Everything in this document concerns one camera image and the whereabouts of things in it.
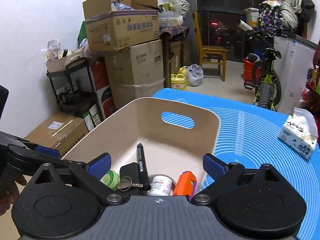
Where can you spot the beige box of clutter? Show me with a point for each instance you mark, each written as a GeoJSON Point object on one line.
{"type": "Point", "coordinates": [62, 61]}

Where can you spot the green and black bicycle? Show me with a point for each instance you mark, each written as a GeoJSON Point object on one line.
{"type": "Point", "coordinates": [266, 80]}

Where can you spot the flat brown cardboard box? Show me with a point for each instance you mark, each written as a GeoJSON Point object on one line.
{"type": "Point", "coordinates": [50, 132]}

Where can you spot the red bucket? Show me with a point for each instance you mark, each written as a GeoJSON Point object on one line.
{"type": "Point", "coordinates": [250, 72]}

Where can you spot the small yellow detergent jug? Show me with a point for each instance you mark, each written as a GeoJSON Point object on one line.
{"type": "Point", "coordinates": [183, 71]}

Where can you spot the wooden chair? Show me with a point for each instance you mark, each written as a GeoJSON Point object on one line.
{"type": "Point", "coordinates": [212, 51]}

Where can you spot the white chest freezer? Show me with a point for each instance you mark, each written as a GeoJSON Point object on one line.
{"type": "Point", "coordinates": [292, 67]}

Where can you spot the red paper bag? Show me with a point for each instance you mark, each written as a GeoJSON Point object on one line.
{"type": "Point", "coordinates": [100, 75]}

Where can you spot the white medicine bottle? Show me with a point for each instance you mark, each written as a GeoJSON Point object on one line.
{"type": "Point", "coordinates": [160, 186]}

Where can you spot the white tissue pack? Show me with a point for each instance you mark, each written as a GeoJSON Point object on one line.
{"type": "Point", "coordinates": [298, 135]}

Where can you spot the beige plastic bin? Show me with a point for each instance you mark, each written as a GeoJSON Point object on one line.
{"type": "Point", "coordinates": [150, 120]}

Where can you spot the table with patterned cloth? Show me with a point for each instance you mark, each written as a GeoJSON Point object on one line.
{"type": "Point", "coordinates": [172, 31]}

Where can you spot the pack of water bottles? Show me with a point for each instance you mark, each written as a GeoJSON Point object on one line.
{"type": "Point", "coordinates": [170, 18]}

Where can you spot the orange utility knife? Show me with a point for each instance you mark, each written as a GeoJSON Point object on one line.
{"type": "Point", "coordinates": [183, 183]}

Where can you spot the red and white appliance box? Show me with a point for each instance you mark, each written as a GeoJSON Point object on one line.
{"type": "Point", "coordinates": [106, 102]}

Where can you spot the blue silicone mat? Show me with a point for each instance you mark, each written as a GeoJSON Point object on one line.
{"type": "Point", "coordinates": [250, 142]}

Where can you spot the person's left hand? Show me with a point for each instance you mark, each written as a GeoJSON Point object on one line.
{"type": "Point", "coordinates": [6, 205]}

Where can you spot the tall printed cardboard box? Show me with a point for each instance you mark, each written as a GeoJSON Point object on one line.
{"type": "Point", "coordinates": [135, 60]}

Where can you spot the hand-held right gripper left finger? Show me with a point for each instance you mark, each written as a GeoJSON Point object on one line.
{"type": "Point", "coordinates": [100, 165]}

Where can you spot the amber drink bottle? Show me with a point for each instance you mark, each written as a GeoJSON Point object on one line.
{"type": "Point", "coordinates": [315, 76]}

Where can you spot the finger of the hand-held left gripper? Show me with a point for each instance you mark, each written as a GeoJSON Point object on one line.
{"type": "Point", "coordinates": [47, 152]}
{"type": "Point", "coordinates": [27, 157]}

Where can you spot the silver keys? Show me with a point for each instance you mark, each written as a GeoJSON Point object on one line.
{"type": "Point", "coordinates": [123, 185]}

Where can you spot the large yellow detergent jug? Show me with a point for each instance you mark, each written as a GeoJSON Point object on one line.
{"type": "Point", "coordinates": [178, 82]}

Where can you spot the white plastic bag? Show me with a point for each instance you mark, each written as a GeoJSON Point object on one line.
{"type": "Point", "coordinates": [195, 76]}

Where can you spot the green tape roll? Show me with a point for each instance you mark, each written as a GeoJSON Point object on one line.
{"type": "Point", "coordinates": [111, 178]}

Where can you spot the open brown cardboard box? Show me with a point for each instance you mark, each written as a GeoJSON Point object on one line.
{"type": "Point", "coordinates": [120, 30]}

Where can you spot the green and white small boxes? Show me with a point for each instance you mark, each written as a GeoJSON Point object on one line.
{"type": "Point", "coordinates": [93, 117]}

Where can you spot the black key fob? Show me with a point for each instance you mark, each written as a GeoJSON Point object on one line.
{"type": "Point", "coordinates": [128, 171]}

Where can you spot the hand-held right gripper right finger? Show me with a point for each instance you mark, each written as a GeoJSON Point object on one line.
{"type": "Point", "coordinates": [212, 165]}

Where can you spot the floral fabric bag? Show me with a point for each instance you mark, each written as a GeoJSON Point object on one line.
{"type": "Point", "coordinates": [270, 17]}

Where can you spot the black marker pen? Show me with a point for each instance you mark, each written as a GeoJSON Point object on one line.
{"type": "Point", "coordinates": [142, 162]}

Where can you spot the plastic-wrapped cardboard box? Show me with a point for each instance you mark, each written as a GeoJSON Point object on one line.
{"type": "Point", "coordinates": [140, 93]}

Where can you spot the black metal rack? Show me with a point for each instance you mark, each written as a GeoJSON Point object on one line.
{"type": "Point", "coordinates": [75, 80]}

